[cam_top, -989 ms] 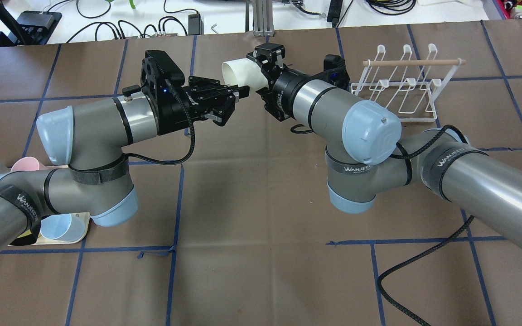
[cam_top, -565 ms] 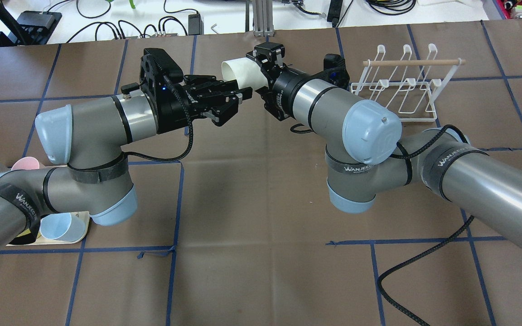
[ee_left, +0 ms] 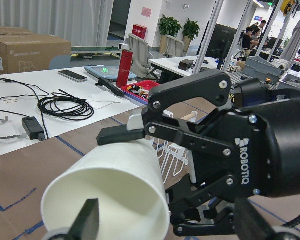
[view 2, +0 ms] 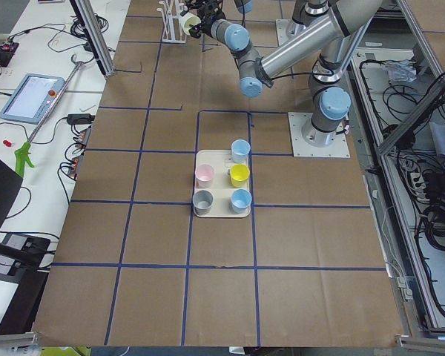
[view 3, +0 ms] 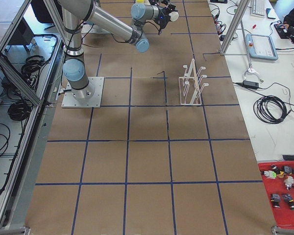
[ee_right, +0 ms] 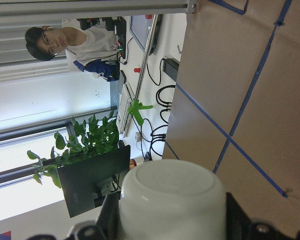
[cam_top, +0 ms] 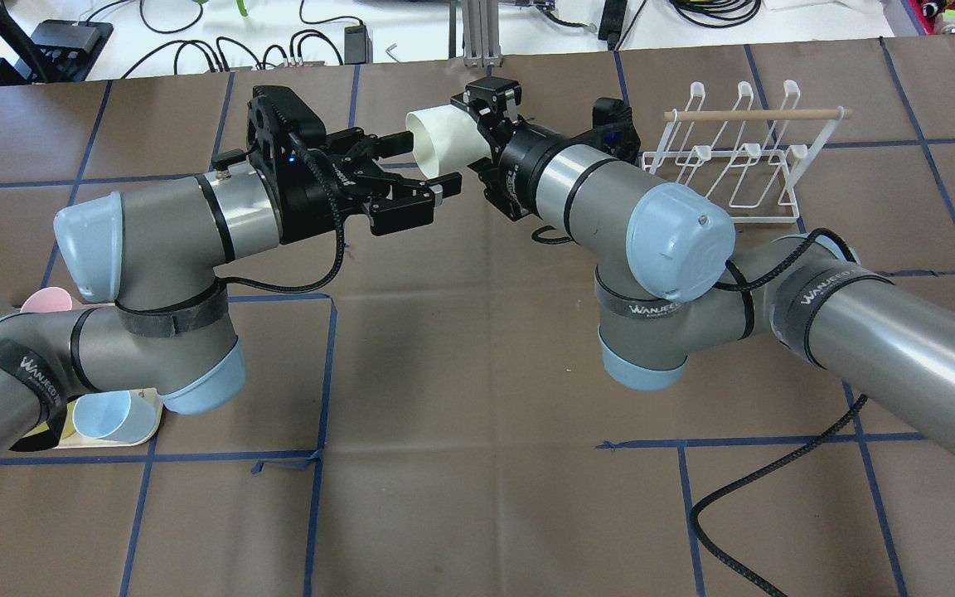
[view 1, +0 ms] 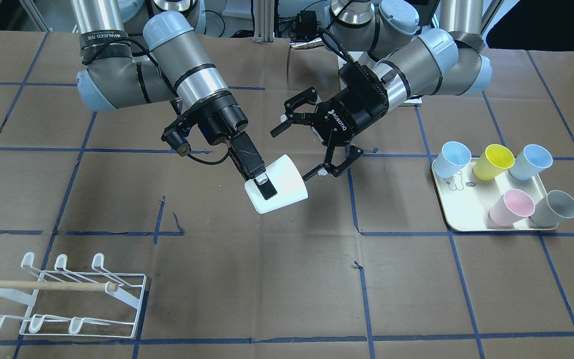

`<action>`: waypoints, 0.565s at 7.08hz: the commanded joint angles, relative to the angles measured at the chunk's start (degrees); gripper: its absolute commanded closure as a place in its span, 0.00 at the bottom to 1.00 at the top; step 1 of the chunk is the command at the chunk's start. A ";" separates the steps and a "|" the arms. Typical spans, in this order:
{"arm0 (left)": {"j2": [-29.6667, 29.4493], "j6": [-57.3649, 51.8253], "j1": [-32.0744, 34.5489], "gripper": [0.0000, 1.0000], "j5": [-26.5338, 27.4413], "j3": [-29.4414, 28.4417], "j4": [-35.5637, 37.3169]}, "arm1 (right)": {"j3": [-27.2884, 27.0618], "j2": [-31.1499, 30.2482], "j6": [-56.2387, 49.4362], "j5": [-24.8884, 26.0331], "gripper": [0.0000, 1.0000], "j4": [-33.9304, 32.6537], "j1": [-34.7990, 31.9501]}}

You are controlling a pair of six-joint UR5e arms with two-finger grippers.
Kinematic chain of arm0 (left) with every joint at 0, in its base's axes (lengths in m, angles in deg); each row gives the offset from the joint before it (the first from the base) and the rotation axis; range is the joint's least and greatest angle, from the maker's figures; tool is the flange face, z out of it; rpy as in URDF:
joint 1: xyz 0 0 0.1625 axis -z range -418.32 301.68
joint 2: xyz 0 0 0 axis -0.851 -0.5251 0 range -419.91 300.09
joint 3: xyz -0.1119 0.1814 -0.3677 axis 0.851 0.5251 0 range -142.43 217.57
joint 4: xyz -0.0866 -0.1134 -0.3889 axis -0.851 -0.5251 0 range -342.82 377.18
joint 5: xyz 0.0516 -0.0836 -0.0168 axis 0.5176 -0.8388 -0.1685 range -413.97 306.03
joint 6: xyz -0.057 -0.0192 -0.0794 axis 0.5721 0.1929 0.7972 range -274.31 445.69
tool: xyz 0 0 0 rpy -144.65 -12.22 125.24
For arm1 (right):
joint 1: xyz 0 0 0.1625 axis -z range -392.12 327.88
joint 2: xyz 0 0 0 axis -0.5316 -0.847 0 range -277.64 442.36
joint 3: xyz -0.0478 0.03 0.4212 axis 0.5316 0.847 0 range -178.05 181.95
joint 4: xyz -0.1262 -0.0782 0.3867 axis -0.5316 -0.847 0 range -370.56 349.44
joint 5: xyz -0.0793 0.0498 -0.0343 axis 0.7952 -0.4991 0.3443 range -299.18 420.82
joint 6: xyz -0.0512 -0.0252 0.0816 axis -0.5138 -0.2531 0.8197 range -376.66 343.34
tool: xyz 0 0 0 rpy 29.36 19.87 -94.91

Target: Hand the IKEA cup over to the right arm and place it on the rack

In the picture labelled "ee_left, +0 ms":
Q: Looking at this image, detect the red parts bin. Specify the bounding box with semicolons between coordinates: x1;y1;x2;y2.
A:
121;80;160;105

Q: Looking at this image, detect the black power adapter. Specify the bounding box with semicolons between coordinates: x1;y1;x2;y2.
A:
21;116;46;142

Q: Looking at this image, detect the white wire cup rack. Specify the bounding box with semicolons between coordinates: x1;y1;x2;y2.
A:
151;110;198;185

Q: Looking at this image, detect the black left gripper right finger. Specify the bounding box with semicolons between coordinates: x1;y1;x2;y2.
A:
234;198;276;240

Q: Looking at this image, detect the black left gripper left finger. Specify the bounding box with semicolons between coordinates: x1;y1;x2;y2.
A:
67;198;100;240

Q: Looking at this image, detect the coiled black cable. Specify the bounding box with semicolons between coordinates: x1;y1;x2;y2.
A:
37;96;95;122

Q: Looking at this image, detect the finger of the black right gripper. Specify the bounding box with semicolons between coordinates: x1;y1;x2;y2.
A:
96;111;145;146

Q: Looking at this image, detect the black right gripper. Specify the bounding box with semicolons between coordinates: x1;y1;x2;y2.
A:
142;69;300;236

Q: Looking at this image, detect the white ikea cup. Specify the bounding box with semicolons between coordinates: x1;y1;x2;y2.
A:
41;139;170;240

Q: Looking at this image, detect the cardboard box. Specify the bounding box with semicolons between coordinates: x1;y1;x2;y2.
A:
0;26;72;75

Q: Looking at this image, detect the black smartphone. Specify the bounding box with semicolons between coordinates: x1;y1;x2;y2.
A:
58;69;88;83

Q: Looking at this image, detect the red thermos bottle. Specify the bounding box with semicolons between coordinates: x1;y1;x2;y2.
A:
116;49;133;88

